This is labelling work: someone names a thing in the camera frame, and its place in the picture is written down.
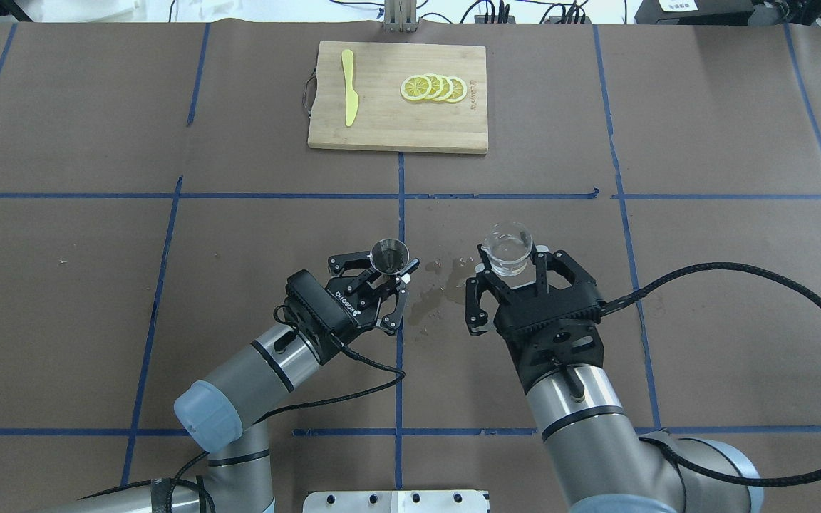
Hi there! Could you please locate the aluminium frame post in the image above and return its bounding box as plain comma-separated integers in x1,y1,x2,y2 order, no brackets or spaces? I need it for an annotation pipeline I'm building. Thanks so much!
383,0,419,33

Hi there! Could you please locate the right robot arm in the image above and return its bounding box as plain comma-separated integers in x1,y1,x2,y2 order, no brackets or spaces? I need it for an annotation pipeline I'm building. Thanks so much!
465,246,765,512

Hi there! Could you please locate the bamboo cutting board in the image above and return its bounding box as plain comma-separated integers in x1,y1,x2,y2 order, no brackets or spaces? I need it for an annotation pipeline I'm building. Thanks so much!
307,41,489,155

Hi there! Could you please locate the yellow plastic knife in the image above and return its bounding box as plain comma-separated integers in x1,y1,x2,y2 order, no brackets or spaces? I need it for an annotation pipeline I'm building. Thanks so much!
340,48,360,128

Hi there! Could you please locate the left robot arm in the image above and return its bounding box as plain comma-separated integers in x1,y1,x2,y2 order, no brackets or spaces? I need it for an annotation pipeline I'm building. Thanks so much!
55,247,420,512

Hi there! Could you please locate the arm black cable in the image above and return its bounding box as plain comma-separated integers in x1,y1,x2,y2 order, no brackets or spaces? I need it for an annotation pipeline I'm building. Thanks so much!
599,262,821,489
168,306,408,499

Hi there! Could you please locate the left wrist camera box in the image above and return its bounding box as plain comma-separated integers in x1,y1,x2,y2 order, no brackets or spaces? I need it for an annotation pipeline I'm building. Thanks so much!
284,270,358,342

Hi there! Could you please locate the steel jigger measuring cup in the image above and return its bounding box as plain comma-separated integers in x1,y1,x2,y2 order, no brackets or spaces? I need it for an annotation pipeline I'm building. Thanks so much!
369,238,411,275

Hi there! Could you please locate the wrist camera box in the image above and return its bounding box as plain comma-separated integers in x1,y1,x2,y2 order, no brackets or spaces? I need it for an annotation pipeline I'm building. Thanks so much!
284,270,358,342
493,284,605,341

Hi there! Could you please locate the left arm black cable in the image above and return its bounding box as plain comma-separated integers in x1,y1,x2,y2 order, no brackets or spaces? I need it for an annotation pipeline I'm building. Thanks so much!
168,306,408,499

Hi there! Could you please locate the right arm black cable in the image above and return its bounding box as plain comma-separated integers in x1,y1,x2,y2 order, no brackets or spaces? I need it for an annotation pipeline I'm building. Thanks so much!
599,262,821,489

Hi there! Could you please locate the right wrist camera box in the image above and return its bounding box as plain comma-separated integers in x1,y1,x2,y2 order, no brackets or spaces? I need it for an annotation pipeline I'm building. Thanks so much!
493,284,605,341

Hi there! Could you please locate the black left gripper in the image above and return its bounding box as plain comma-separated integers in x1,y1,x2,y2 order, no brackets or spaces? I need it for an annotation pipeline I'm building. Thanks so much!
294,252,420,357

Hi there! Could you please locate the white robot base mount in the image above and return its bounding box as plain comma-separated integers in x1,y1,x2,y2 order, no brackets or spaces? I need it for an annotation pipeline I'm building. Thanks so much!
302,488,491,512

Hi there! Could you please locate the clear glass beaker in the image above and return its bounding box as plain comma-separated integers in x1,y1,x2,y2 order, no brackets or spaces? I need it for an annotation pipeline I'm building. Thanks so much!
482,221,534,277

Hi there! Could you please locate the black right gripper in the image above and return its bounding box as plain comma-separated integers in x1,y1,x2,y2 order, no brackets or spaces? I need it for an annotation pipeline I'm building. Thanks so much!
465,248,605,393

